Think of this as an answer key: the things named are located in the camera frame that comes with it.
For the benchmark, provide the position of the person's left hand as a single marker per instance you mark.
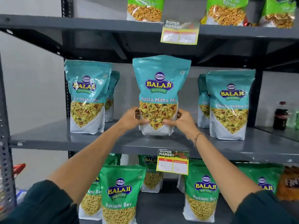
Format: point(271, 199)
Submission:
point(129, 120)

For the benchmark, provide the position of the person's right hand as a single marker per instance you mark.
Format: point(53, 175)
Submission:
point(184, 124)

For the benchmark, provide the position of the person's left thumb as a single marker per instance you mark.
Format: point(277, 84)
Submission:
point(143, 122)

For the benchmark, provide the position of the person's right thumb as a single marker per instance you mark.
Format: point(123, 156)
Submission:
point(169, 122)

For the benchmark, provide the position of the teal snack packet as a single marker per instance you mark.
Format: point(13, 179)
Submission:
point(113, 90)
point(202, 102)
point(230, 81)
point(87, 74)
point(161, 74)

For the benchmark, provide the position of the person's right forearm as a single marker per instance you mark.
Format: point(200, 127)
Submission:
point(224, 170)

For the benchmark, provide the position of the person's left forearm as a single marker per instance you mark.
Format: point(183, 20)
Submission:
point(88, 160)

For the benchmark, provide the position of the yellow shelf price label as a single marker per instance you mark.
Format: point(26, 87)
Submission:
point(179, 32)
point(172, 162)

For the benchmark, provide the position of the row of dark green packets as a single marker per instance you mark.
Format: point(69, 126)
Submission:
point(120, 191)

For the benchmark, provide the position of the grey metal shelving rack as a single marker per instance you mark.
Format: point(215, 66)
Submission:
point(58, 137)
point(282, 132)

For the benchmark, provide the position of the light green snack packet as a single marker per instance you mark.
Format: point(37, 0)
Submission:
point(225, 13)
point(144, 11)
point(278, 16)

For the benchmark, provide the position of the dark cola bottle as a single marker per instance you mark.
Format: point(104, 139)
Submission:
point(280, 116)

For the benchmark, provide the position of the green plastic bottle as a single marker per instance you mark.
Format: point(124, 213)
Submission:
point(294, 118)

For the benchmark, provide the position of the red snack packet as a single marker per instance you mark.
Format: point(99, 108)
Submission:
point(249, 23)

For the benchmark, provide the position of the dark green right sleeve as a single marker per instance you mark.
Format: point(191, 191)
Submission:
point(264, 209)

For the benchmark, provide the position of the dark green sleeve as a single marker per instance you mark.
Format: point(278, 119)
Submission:
point(264, 209)
point(42, 205)

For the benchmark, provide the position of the dark green left sleeve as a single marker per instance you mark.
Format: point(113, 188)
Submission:
point(42, 205)

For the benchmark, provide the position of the orange snack packet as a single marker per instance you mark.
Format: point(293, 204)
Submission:
point(289, 184)

